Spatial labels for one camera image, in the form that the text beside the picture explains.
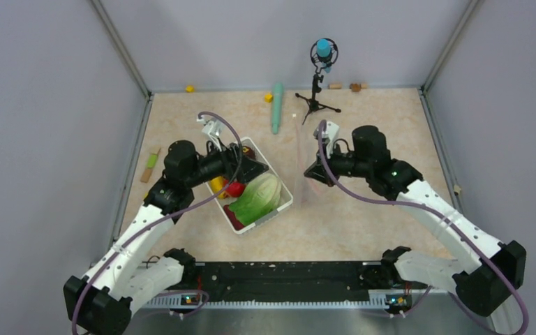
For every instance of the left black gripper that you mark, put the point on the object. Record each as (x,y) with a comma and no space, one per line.
(229,158)

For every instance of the yellow toy banana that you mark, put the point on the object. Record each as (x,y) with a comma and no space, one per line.
(216,184)

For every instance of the green toy napa cabbage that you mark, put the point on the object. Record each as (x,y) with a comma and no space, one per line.
(261,196)

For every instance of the dark purple toy mangosteen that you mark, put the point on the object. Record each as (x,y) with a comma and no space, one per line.
(248,153)

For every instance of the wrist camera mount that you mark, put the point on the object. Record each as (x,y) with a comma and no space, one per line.
(326,133)
(212,128)

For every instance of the dark red toy vegetable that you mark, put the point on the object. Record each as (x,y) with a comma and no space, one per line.
(234,222)

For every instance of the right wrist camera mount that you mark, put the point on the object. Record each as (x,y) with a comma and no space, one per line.
(326,133)

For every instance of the teal cylindrical toy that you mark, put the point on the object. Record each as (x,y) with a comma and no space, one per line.
(276,107)

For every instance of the red toy apple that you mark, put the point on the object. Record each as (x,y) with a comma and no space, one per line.
(235,189)

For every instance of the green and wood toy knife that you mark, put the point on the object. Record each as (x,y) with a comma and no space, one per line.
(150,164)

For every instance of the black tripod microphone stand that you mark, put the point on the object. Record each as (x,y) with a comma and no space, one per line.
(313,105)

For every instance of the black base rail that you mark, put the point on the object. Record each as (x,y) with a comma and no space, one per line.
(291,282)

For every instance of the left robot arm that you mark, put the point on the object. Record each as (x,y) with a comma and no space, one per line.
(105,298)

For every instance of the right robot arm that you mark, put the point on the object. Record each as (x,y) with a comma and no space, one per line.
(482,273)

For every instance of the blue microphone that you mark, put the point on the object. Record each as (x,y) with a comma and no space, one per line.
(323,55)

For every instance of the brown wooden block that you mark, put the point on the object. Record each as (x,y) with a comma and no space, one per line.
(357,87)

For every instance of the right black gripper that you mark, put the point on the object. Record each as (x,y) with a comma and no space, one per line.
(319,171)

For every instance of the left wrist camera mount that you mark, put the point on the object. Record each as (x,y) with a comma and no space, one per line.
(212,128)

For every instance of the white perforated plastic basket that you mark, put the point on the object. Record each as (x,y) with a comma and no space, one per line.
(286,196)

